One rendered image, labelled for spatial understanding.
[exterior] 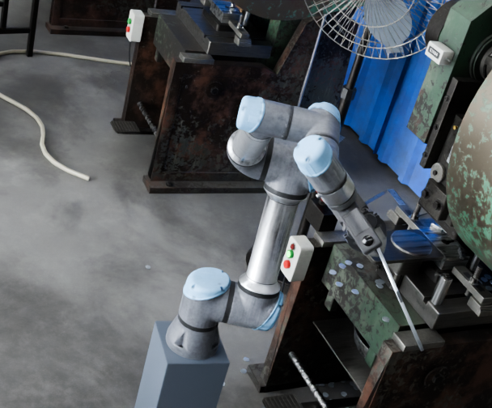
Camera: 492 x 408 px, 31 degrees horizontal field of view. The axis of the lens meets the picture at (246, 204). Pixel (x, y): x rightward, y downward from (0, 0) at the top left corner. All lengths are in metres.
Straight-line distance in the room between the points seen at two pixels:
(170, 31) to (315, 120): 2.22
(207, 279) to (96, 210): 1.49
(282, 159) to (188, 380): 0.69
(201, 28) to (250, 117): 2.12
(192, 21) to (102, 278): 1.26
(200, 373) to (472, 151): 1.00
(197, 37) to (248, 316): 1.85
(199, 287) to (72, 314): 0.97
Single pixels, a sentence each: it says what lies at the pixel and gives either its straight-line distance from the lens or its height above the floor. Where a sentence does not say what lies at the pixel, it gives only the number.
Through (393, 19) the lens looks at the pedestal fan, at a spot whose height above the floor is 1.18.
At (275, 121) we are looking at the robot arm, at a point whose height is 1.30.
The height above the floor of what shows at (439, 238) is 0.78.
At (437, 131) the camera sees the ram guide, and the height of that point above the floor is 1.11.
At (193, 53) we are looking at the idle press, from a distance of 3.84.
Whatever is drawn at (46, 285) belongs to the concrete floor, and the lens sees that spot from 3.37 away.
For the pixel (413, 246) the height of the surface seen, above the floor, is 0.79.
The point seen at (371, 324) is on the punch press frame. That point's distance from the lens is 2.64.
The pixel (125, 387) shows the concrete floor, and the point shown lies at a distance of 3.02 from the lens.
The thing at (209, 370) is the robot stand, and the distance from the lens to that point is 2.51.
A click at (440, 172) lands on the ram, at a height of 1.01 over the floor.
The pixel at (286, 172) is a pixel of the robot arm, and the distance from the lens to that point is 2.24.
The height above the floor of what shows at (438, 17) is 1.37.
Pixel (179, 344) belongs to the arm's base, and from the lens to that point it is 2.48.
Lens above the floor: 2.07
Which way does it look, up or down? 30 degrees down
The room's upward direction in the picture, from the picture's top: 16 degrees clockwise
